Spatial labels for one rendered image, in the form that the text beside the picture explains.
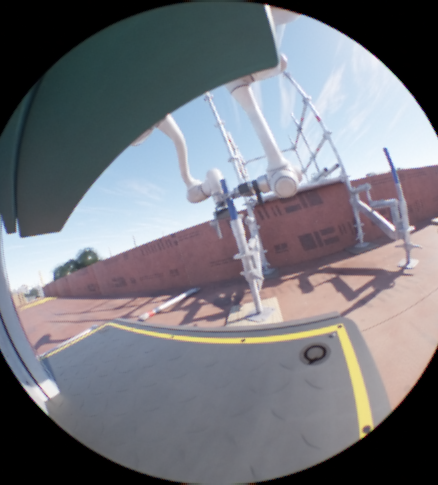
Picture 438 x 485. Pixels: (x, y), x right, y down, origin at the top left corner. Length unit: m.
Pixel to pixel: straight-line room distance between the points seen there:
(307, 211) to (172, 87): 1.68
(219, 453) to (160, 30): 0.34
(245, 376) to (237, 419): 0.07
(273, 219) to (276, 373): 1.59
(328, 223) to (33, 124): 1.90
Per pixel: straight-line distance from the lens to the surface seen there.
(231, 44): 0.18
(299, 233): 1.75
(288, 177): 0.57
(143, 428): 0.24
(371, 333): 0.76
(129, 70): 0.18
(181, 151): 0.94
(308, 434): 0.19
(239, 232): 0.81
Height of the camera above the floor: 0.50
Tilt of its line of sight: 2 degrees down
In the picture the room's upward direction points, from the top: 16 degrees counter-clockwise
